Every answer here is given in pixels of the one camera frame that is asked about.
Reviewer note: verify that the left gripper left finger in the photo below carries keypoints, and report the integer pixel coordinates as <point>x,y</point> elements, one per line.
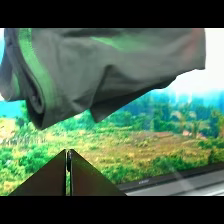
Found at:
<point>46,180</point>

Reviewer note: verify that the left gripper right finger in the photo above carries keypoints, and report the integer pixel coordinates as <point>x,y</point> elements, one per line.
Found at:
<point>86,180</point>

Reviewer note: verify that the dark green garment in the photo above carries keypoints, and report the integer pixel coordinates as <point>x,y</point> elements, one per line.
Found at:
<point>100,66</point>

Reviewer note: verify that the silver frame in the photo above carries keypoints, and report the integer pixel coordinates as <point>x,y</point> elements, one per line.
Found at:
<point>203,187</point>

